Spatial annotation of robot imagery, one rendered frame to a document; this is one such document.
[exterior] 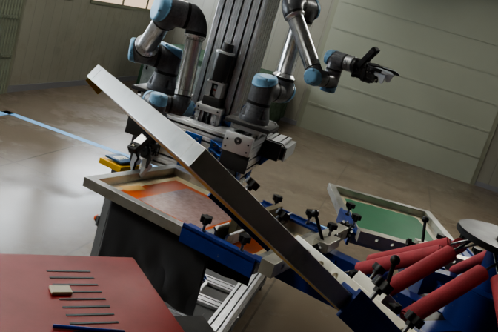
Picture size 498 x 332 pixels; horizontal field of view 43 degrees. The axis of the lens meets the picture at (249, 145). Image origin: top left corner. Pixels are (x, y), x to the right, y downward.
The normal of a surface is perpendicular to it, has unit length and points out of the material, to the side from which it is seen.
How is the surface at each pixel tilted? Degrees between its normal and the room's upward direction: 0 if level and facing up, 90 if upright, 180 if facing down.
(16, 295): 0
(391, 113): 90
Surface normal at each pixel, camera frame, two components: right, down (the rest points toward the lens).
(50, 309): 0.28, -0.94
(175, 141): -0.56, -0.60
